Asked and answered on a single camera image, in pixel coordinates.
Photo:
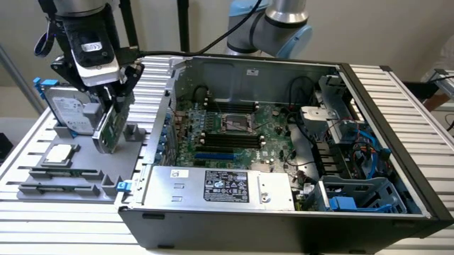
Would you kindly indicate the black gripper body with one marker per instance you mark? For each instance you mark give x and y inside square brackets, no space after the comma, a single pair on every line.
[89,24]

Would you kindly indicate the green graphics card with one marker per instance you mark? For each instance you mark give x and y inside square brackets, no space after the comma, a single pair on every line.
[114,127]

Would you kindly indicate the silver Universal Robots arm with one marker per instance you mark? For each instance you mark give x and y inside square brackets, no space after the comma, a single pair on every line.
[277,32]

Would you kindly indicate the black RAM slot bank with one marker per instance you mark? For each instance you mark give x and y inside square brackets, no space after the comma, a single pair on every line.
[233,106]
[233,140]

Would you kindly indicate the black expansion slot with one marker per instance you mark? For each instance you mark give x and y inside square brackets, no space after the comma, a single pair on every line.
[214,148]

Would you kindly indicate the blue expansion slot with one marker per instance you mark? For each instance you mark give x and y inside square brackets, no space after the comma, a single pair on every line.
[214,156]

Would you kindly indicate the black pole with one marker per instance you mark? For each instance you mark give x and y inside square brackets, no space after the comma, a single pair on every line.
[130,24]
[184,26]

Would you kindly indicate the silver hard disk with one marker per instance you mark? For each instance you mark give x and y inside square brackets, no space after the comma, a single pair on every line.
[69,109]

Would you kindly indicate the silver CPU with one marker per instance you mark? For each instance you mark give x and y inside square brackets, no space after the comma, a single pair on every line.
[61,155]

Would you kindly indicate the CPU socket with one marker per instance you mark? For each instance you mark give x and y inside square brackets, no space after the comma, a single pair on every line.
[238,122]

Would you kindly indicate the grey parts rack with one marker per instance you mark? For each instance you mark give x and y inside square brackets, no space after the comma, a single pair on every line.
[88,162]

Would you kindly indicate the green RAM stick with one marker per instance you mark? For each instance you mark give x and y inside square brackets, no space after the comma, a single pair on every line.
[64,172]

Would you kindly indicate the blue case latch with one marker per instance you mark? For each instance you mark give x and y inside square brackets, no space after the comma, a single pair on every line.
[126,186]

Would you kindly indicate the green motherboard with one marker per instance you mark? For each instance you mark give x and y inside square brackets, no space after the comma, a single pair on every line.
[273,143]

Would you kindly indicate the silver power supply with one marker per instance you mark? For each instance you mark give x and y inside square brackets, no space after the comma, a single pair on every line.
[198,191]

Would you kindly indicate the silver chipset heatsink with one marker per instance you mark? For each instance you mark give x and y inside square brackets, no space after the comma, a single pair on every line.
[262,166]

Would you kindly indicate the metal drive cage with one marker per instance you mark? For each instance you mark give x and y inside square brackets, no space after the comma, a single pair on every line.
[331,114]

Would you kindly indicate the black open PC case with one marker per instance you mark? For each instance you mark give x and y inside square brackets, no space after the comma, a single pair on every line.
[284,228]

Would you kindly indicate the grey blue disk bay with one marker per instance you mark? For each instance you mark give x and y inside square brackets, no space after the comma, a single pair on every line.
[376,191]

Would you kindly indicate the aluminium side table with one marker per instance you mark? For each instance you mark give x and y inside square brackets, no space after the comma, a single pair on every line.
[441,85]

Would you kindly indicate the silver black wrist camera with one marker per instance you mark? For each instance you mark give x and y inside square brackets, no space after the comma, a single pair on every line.
[96,62]

